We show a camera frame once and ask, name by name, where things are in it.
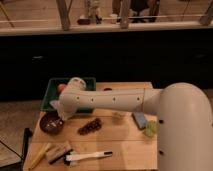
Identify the brown grape bunch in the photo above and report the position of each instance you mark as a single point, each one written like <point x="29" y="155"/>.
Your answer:
<point x="91" y="126"/>

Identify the wooden scrub brush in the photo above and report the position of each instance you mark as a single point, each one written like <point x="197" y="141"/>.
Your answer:
<point x="58" y="151"/>

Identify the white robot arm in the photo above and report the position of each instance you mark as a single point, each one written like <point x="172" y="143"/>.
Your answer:
<point x="184" y="119"/>

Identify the green plastic tray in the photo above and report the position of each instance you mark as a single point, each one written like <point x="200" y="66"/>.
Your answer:
<point x="52" y="92"/>

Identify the orange ball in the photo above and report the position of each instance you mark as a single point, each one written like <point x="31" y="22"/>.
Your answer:
<point x="61" y="87"/>

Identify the purple bowl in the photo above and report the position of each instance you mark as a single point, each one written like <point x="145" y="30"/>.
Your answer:
<point x="51" y="123"/>

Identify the blue sponge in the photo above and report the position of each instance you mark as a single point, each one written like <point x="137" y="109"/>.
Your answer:
<point x="140" y="120"/>

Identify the green grape bunch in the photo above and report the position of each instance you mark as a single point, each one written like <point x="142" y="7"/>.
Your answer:
<point x="151" y="129"/>

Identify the white dish brush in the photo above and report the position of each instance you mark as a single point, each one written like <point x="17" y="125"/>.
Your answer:
<point x="68" y="159"/>

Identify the black chair frame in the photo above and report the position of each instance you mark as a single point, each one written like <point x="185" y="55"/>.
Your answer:
<point x="18" y="166"/>

